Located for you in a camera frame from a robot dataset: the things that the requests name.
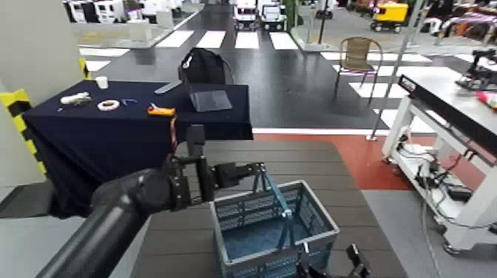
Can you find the thin gray slanted pole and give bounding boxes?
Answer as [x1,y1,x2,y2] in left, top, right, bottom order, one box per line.
[365,0,422,141]

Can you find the yellow vehicle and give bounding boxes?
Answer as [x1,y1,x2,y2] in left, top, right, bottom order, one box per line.
[369,1,410,34]

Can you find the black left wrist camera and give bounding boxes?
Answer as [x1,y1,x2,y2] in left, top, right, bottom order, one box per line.
[185,123,206,157]

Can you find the black power strip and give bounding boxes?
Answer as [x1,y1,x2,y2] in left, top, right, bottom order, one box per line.
[445,184,474,203]

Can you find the gray open laptop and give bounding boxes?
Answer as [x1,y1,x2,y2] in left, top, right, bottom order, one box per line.
[179,71,234,113]

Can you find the black robot device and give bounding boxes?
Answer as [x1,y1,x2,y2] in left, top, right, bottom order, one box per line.
[456,47,497,92]

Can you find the flat gray tablet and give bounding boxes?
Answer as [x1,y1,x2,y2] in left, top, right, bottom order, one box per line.
[154,81,183,95]

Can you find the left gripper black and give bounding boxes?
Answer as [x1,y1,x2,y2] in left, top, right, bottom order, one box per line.
[166,154,266,213]

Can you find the white boxy vehicle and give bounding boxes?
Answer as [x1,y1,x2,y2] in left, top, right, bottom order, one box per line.
[232,0,258,31]
[259,0,288,31]

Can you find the red orange hanging cable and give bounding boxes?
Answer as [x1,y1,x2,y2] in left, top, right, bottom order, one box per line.
[169,115,179,155]

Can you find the white tape roll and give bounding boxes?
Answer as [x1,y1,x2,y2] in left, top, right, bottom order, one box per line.
[96,99,121,112]

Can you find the gray floor cable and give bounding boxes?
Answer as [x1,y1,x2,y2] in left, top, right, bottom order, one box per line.
[421,182,497,278]

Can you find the black backpack on chair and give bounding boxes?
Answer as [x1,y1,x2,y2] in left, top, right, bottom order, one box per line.
[177,47,236,87]

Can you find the dark blue table cloth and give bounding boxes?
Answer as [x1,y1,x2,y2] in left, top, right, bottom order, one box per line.
[23,79,254,219]

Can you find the wicker metal chair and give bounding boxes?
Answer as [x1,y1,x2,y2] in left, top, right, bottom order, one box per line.
[334,36,385,105]

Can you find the raised glass display platform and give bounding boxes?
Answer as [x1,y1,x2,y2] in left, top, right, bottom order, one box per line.
[72,3,206,50]

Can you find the purple cloth table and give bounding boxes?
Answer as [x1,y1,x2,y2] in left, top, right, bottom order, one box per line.
[442,10,497,41]

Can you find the white metal cart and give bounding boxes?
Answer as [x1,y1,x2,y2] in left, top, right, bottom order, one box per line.
[382,66,497,257]

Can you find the black pole stand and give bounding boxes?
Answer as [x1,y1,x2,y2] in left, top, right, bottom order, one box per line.
[302,0,335,52]

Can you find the green leafy plant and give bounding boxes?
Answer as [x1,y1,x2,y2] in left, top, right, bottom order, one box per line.
[283,0,299,28]

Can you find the red colourful toy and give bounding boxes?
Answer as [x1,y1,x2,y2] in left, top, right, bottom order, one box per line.
[476,91,497,111]

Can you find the white kiosk machine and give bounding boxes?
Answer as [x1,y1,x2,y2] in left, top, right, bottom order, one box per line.
[94,0,118,24]
[67,0,89,24]

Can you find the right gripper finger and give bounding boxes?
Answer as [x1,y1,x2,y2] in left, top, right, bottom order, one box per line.
[346,243,372,278]
[297,242,314,278]

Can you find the orange hand tool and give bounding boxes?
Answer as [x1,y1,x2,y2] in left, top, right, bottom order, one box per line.
[146,103,177,118]

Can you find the yellow black corner guard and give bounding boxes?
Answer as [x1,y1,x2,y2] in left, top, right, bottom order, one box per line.
[78,57,92,81]
[0,88,48,177]

